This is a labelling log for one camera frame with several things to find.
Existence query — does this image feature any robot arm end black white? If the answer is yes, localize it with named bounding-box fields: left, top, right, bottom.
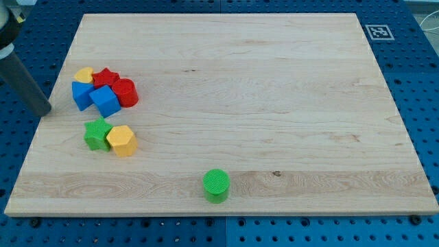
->
left=1, top=0, right=37, bottom=59

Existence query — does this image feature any wooden board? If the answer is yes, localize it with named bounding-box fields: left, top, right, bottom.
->
left=5, top=13, right=438, bottom=217

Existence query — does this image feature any red star block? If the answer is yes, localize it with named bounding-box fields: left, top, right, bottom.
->
left=92, top=67, right=120, bottom=89

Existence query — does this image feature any green star block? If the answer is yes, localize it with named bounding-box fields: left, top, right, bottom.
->
left=84, top=117, right=113, bottom=152

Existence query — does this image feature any yellow heart block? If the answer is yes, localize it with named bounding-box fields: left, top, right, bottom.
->
left=73, top=67, right=94, bottom=84

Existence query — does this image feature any green cylinder block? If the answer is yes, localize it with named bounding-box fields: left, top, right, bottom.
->
left=202, top=169, right=230, bottom=204

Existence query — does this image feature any yellow hexagon block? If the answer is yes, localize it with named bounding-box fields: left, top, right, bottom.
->
left=106, top=125, right=138, bottom=157

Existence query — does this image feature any red cylinder block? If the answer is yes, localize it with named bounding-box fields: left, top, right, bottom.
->
left=112, top=78, right=139, bottom=108

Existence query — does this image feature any blue cube block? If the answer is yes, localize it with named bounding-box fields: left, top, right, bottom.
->
left=89, top=86, right=121, bottom=118

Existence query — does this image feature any blue triangular block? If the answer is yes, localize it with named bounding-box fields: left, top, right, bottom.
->
left=71, top=81, right=95, bottom=111

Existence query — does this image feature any white fiducial marker tag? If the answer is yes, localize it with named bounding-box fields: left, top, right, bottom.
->
left=365, top=24, right=394, bottom=40

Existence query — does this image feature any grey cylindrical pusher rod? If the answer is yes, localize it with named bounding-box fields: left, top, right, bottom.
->
left=1, top=51, right=51, bottom=117

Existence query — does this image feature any white cable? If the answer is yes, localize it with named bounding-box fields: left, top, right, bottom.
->
left=418, top=9, right=439, bottom=36

